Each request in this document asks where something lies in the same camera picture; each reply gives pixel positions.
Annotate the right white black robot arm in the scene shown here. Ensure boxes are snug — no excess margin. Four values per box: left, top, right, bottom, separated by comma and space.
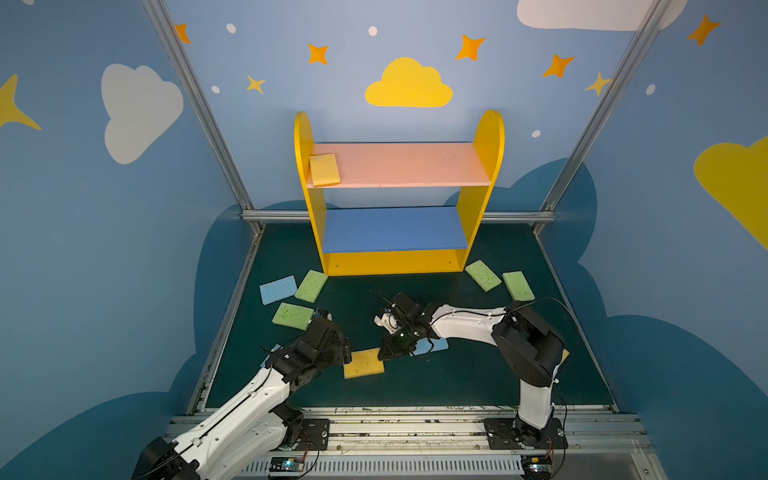
374, 293, 566, 431

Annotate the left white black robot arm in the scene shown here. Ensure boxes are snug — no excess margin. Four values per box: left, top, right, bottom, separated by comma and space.
131, 310, 351, 479

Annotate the yellow shelf with coloured boards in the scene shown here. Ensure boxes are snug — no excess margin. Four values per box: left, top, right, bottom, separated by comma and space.
294, 110, 506, 277

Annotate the blue sponge centre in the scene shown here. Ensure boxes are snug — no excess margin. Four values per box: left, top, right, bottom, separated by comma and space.
413, 338, 449, 356

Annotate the green sponge left lower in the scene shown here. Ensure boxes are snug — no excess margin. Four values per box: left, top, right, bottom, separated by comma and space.
272, 303, 314, 331

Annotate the green sponge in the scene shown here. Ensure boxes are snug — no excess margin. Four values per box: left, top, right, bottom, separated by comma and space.
272, 303, 314, 331
294, 270, 328, 303
465, 260, 502, 292
502, 271, 535, 302

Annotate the green sponge left upper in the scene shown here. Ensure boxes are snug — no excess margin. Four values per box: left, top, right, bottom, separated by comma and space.
294, 270, 328, 303

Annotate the blue sponge far left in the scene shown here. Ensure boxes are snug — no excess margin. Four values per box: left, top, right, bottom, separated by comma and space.
259, 275, 298, 305

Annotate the green sponge right inner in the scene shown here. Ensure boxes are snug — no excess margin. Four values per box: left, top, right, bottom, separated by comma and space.
465, 260, 502, 292

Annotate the left green circuit board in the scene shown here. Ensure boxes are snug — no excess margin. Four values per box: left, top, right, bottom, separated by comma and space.
268, 457, 306, 476

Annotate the green circuit board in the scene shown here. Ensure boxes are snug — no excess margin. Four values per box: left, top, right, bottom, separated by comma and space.
520, 456, 554, 480
268, 457, 306, 476

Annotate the green sponge right outer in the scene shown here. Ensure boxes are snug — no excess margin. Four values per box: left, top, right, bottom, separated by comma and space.
502, 271, 535, 302

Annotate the right green circuit board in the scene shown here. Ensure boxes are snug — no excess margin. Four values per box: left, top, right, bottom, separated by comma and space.
520, 456, 554, 480

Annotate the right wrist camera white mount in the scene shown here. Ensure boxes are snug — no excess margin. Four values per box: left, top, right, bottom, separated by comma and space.
374, 310, 399, 334

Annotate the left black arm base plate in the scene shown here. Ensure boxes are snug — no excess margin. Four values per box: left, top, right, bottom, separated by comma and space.
280, 418, 330, 451

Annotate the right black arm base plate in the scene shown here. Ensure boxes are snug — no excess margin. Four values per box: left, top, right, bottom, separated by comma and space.
483, 417, 568, 450

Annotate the rear aluminium frame bar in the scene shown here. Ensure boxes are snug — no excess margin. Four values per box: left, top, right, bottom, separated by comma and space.
241, 206, 556, 224

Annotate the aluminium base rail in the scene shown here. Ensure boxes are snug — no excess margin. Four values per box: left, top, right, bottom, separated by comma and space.
238, 405, 666, 479

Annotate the right aluminium frame post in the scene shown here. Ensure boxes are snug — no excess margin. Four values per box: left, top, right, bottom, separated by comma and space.
532, 0, 672, 236

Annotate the aluminium frame post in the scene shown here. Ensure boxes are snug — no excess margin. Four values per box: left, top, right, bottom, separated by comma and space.
532, 0, 672, 236
142, 0, 254, 213

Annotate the left aluminium frame post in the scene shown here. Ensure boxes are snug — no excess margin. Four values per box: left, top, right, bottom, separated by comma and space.
142, 0, 254, 213

